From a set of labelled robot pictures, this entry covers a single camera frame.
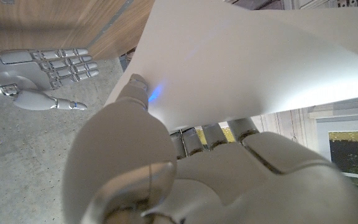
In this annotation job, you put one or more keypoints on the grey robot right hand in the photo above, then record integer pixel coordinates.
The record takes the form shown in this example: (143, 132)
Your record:
(20, 70)

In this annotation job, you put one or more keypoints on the printed living room backdrop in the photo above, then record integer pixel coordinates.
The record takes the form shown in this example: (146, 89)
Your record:
(346, 149)

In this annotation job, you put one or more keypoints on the white paper sheet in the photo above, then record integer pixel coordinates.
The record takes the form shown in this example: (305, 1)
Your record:
(244, 62)

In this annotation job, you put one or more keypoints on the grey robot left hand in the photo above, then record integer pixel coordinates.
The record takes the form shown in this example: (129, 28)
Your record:
(222, 180)

